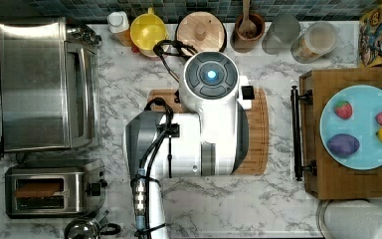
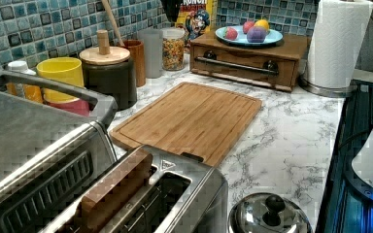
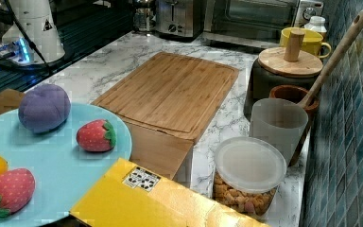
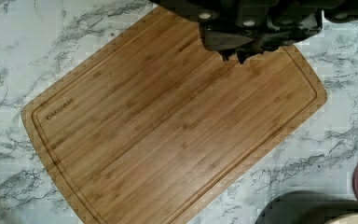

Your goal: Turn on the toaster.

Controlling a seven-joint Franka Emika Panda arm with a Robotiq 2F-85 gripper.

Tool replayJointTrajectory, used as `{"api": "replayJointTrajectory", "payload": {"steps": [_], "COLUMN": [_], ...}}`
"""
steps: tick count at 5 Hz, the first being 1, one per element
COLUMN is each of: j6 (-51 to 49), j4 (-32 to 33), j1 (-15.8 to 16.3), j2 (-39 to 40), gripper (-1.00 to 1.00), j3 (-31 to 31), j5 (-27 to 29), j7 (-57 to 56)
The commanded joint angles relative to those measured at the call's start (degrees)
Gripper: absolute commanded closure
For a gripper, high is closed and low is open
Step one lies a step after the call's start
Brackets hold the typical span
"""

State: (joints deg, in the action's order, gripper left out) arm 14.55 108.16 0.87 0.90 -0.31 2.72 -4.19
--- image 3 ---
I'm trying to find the clear jar with snacks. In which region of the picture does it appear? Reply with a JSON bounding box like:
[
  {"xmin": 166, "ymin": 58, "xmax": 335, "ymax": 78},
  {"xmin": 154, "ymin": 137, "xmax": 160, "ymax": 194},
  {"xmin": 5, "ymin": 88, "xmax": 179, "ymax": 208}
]
[{"xmin": 213, "ymin": 136, "xmax": 286, "ymax": 216}]

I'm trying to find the yellow cardboard box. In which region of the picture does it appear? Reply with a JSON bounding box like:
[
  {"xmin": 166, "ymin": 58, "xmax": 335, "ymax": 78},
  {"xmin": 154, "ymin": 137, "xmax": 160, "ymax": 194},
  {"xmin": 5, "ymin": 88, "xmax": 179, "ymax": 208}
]
[{"xmin": 70, "ymin": 158, "xmax": 269, "ymax": 227}]

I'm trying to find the stainless toaster oven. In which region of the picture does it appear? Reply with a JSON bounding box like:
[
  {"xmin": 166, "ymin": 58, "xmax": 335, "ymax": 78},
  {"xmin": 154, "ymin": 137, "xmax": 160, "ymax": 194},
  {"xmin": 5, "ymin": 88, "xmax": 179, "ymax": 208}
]
[{"xmin": 202, "ymin": 0, "xmax": 324, "ymax": 48}]

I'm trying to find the bamboo cutting board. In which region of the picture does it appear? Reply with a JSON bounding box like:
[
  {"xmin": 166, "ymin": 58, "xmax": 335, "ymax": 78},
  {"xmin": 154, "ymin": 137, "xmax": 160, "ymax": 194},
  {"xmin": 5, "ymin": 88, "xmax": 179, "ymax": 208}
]
[{"xmin": 93, "ymin": 52, "xmax": 239, "ymax": 180}]

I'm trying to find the wooden pestle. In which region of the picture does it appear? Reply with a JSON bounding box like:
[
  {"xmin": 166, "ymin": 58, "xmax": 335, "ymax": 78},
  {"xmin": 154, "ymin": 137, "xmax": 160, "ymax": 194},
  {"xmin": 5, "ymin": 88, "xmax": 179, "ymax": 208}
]
[{"xmin": 298, "ymin": 9, "xmax": 363, "ymax": 108}]

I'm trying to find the frosted plastic cup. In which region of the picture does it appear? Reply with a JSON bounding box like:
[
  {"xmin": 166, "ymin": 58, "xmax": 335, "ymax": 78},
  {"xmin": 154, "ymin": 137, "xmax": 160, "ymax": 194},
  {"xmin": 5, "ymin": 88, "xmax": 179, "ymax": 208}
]
[{"xmin": 249, "ymin": 98, "xmax": 308, "ymax": 165}]

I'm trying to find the glass jar beside toaster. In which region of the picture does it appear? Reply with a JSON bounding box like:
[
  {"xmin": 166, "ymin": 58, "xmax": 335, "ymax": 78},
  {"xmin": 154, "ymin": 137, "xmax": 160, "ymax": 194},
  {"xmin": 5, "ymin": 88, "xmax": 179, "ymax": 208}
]
[{"xmin": 132, "ymin": 0, "xmax": 156, "ymax": 32}]

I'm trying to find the white lidded bottle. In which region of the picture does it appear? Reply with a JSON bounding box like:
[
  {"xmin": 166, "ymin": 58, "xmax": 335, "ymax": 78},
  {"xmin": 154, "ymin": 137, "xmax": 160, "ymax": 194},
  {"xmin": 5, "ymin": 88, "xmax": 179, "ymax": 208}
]
[{"xmin": 303, "ymin": 16, "xmax": 327, "ymax": 41}]

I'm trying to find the purple plush fruit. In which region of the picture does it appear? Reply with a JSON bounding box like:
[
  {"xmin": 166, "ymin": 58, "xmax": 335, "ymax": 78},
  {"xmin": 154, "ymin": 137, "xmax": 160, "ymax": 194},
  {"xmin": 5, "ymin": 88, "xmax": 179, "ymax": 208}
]
[{"xmin": 18, "ymin": 84, "xmax": 71, "ymax": 133}]

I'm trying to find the yellow mug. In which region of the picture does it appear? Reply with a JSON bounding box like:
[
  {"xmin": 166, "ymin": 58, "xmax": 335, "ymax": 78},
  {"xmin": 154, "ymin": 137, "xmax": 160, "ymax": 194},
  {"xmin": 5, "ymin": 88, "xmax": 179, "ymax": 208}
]
[{"xmin": 279, "ymin": 27, "xmax": 332, "ymax": 59}]

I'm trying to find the black cable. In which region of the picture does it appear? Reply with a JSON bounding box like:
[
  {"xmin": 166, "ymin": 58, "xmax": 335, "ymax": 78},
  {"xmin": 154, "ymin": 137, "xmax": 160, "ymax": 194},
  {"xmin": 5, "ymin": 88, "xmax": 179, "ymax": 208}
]
[{"xmin": 3, "ymin": 0, "xmax": 52, "ymax": 74}]

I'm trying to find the woven wooden mat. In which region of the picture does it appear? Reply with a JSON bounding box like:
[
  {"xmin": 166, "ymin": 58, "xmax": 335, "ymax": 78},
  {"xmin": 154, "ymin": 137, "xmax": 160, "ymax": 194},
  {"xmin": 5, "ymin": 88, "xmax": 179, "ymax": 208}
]
[{"xmin": 0, "ymin": 89, "xmax": 25, "ymax": 114}]

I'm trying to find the brown wooden mortar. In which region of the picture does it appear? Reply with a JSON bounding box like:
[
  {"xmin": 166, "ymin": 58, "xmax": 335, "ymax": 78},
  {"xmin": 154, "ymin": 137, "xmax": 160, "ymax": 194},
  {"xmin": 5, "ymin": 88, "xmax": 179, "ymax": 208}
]
[{"xmin": 269, "ymin": 85, "xmax": 320, "ymax": 166}]

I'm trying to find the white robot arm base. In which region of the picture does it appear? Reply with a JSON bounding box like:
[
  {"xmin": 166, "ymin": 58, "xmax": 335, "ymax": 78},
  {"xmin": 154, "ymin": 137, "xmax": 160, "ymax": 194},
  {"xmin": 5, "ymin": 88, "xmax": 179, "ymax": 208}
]
[{"xmin": 0, "ymin": 0, "xmax": 65, "ymax": 66}]

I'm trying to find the dark pot with wooden lid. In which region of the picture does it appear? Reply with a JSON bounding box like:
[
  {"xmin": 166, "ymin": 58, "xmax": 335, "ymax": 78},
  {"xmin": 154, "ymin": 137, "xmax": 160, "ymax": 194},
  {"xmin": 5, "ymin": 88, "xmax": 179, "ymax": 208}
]
[{"xmin": 243, "ymin": 27, "xmax": 323, "ymax": 120}]

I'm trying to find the stainless steel toaster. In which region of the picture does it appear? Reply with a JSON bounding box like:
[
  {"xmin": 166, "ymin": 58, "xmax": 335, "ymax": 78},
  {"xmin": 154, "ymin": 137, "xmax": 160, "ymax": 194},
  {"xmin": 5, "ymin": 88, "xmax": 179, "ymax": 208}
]
[{"xmin": 156, "ymin": 0, "xmax": 205, "ymax": 38}]

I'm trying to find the large red plush strawberry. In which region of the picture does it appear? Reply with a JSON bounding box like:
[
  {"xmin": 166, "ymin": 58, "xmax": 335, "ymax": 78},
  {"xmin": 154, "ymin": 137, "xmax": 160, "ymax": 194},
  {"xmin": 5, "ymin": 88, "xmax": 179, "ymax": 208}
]
[{"xmin": 0, "ymin": 168, "xmax": 35, "ymax": 218}]

